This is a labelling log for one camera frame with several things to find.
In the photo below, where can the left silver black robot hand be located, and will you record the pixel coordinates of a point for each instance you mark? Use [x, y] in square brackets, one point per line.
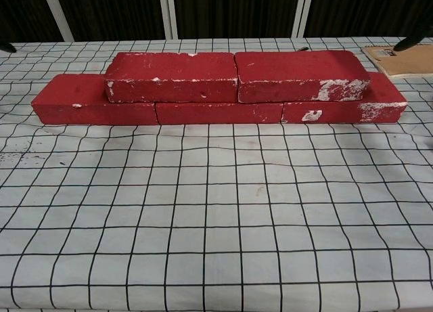
[8, 46]

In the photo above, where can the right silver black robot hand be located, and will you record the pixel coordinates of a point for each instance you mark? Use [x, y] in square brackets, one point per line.
[409, 43]

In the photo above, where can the red brick with white scuffed corner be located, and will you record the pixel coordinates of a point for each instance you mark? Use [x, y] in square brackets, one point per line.
[287, 68]

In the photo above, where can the red brick with small dent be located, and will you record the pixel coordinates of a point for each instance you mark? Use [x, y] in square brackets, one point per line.
[176, 68]

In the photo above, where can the brown kraft spiral notebook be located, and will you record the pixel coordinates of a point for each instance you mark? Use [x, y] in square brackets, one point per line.
[406, 63]

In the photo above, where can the red brick with white curl mark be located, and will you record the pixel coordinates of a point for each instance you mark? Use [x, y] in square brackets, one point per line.
[382, 92]

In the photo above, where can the plain red brick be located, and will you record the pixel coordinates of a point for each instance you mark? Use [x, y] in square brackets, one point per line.
[67, 102]

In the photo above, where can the red brick with cracked edge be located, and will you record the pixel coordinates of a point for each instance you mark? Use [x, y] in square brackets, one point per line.
[220, 114]

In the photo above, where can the white black checkered tablecloth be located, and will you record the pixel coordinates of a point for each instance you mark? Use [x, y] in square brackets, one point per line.
[216, 224]

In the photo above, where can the white metal frame post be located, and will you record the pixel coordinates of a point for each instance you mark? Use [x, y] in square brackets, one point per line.
[302, 14]
[168, 14]
[61, 17]

